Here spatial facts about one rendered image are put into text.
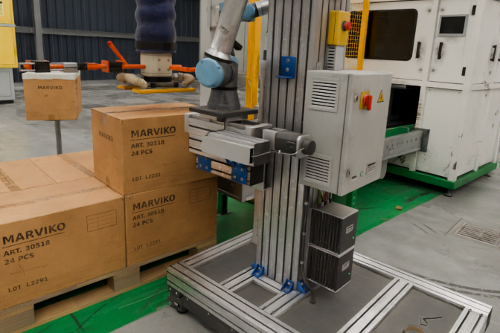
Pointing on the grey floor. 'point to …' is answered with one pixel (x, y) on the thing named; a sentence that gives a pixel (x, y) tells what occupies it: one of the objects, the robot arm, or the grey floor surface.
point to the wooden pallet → (125, 282)
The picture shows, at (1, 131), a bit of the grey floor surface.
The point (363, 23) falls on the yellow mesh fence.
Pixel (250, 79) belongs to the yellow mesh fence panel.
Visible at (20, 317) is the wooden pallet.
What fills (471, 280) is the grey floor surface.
